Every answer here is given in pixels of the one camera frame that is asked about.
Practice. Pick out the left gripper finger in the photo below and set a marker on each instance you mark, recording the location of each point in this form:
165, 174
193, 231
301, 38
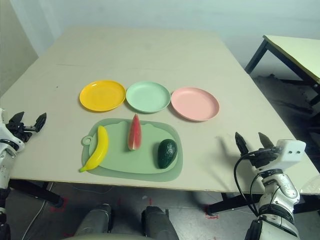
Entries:
17, 118
41, 122

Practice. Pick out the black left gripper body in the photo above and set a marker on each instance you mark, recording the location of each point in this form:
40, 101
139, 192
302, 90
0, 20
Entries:
21, 132

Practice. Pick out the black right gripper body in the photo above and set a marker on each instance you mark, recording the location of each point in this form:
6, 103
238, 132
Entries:
261, 158

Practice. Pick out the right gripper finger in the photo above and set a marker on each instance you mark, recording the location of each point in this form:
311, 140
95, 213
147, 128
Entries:
266, 143
242, 143

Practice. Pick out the yellow toy banana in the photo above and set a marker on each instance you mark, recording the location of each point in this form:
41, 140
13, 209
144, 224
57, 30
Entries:
100, 147

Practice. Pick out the dark green toy avocado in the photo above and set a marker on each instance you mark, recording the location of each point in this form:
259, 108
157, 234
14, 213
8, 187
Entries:
167, 153

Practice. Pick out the toy watermelon slice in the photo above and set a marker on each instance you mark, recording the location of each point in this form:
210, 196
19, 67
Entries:
135, 135

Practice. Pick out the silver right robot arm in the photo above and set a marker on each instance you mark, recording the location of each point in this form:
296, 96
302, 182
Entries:
287, 187

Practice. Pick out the clear plastic bag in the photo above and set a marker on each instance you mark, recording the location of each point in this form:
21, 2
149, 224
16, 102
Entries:
311, 185

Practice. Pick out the black table leg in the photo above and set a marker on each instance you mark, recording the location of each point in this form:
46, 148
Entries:
37, 191
230, 206

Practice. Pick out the pink plastic plate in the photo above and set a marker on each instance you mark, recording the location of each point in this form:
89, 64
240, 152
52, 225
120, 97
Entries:
195, 105

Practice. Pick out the yellow plastic plate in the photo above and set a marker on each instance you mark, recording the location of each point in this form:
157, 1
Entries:
102, 96

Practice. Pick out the cream side table black legs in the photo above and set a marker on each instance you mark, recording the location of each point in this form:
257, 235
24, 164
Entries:
295, 47

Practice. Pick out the green cutting board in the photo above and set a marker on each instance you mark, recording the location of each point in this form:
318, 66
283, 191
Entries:
140, 160

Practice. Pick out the mint green plastic plate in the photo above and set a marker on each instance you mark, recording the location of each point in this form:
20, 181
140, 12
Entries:
148, 97

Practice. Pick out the grey robot left leg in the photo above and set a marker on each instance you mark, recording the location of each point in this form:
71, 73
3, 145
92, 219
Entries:
95, 220

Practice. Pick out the grey robot leg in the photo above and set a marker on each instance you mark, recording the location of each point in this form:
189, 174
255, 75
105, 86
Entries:
95, 220
157, 222

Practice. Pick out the grey robot right leg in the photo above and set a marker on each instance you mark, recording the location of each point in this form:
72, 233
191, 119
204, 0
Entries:
157, 222

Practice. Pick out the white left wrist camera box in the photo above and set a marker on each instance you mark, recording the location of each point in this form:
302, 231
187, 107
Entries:
8, 140

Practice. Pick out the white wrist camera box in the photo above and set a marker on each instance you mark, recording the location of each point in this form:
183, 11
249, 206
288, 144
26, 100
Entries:
290, 157
8, 140

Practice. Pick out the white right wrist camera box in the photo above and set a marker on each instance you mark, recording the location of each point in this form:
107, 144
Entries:
290, 157

